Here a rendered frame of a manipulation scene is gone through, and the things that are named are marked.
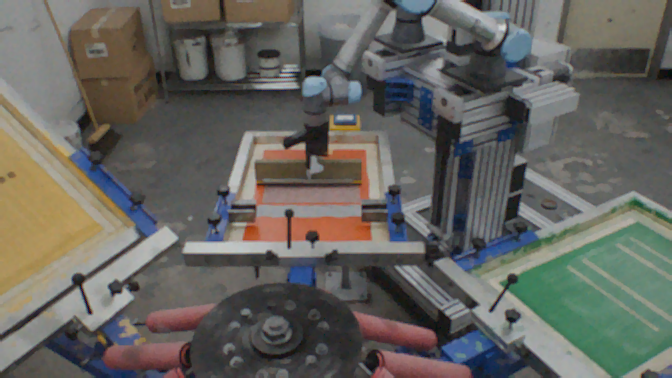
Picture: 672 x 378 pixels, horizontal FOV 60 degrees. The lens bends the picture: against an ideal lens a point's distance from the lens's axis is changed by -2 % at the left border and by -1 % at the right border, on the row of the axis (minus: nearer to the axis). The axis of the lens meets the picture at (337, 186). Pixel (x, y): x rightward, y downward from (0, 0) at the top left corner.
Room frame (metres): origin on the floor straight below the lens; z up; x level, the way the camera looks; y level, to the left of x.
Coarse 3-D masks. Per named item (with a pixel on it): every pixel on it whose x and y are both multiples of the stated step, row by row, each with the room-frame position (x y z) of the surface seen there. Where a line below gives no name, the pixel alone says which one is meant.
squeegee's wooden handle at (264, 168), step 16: (256, 160) 1.82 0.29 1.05; (272, 160) 1.82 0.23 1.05; (288, 160) 1.82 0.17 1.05; (304, 160) 1.82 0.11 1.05; (320, 160) 1.82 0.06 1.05; (336, 160) 1.81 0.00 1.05; (352, 160) 1.81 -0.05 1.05; (256, 176) 1.81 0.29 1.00; (272, 176) 1.81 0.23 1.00; (288, 176) 1.81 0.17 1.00; (304, 176) 1.80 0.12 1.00; (320, 176) 1.80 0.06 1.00; (336, 176) 1.80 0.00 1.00; (352, 176) 1.80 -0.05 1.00
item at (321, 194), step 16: (368, 176) 1.87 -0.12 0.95; (320, 192) 1.76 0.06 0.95; (336, 192) 1.76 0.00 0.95; (352, 192) 1.76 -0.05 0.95; (368, 192) 1.76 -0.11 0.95; (320, 224) 1.57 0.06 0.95; (336, 224) 1.57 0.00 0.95; (352, 224) 1.57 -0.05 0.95; (368, 224) 1.56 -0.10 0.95; (320, 240) 1.48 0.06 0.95; (336, 240) 1.48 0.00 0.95; (352, 240) 1.48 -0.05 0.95; (368, 240) 1.48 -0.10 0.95
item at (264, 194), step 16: (256, 192) 1.77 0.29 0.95; (272, 192) 1.77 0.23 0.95; (288, 192) 1.77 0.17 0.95; (304, 192) 1.76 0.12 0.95; (256, 224) 1.57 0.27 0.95; (272, 224) 1.57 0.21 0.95; (304, 224) 1.57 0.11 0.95; (256, 240) 1.49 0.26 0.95; (272, 240) 1.48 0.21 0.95; (304, 240) 1.48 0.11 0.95
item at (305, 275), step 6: (294, 270) 1.23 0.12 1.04; (300, 270) 1.23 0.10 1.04; (306, 270) 1.23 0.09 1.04; (312, 270) 1.24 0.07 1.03; (294, 276) 1.21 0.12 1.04; (300, 276) 1.21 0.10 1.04; (306, 276) 1.21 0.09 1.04; (312, 276) 1.21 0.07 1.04; (294, 282) 1.18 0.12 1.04; (300, 282) 1.18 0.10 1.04; (306, 282) 1.18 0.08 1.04; (312, 282) 1.20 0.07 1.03
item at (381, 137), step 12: (252, 132) 2.17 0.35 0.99; (264, 132) 2.17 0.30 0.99; (276, 132) 2.17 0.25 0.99; (288, 132) 2.17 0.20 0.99; (336, 132) 2.16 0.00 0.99; (348, 132) 2.16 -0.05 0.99; (360, 132) 2.16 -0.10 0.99; (372, 132) 2.16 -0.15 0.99; (384, 132) 2.16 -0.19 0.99; (252, 144) 2.11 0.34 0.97; (384, 144) 2.05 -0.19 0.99; (240, 156) 1.97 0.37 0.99; (384, 156) 1.95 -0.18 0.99; (240, 168) 1.88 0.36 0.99; (384, 168) 1.86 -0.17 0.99; (240, 180) 1.80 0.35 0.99; (384, 180) 1.78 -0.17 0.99; (240, 192) 1.77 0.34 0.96; (384, 192) 1.72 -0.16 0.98; (228, 228) 1.53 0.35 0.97
